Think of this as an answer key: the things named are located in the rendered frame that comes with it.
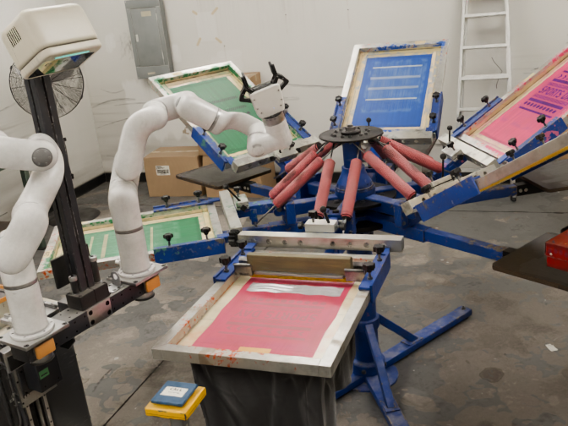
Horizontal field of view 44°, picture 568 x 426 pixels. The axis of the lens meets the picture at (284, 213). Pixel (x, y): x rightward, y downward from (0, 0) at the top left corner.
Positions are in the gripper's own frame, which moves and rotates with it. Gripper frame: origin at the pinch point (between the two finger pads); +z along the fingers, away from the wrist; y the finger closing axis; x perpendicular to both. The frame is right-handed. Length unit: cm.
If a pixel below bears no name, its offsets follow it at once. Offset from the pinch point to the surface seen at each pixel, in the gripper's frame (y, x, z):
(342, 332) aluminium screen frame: 7, -54, -66
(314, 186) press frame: -16, 83, -110
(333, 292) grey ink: 2, -23, -79
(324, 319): 10, -39, -73
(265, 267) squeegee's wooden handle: 21, 0, -76
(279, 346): 26, -49, -66
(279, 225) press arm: 8, 59, -106
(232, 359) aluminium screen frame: 40, -54, -58
